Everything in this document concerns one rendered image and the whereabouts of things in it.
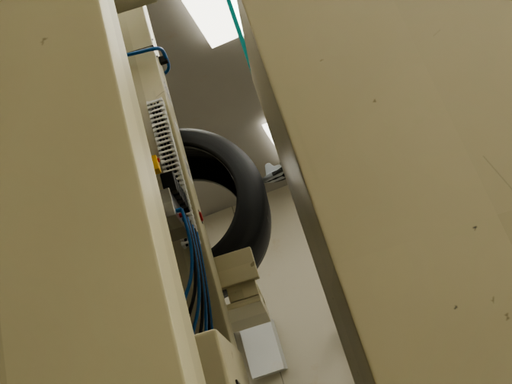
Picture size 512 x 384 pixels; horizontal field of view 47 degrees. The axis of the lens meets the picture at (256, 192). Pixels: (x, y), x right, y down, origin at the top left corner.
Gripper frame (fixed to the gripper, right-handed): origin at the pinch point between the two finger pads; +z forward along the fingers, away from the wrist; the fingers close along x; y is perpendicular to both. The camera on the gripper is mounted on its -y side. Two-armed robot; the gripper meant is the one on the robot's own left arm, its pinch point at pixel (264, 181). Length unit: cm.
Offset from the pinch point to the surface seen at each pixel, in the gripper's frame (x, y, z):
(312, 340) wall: -598, 13, -13
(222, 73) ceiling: -281, 236, -26
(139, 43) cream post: 38, 46, 21
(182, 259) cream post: 39, -28, 32
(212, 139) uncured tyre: 18.1, 14.2, 11.0
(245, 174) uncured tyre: 18.3, -2.5, 5.7
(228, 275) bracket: 26.3, -33.7, 22.8
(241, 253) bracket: 26.2, -29.1, 16.6
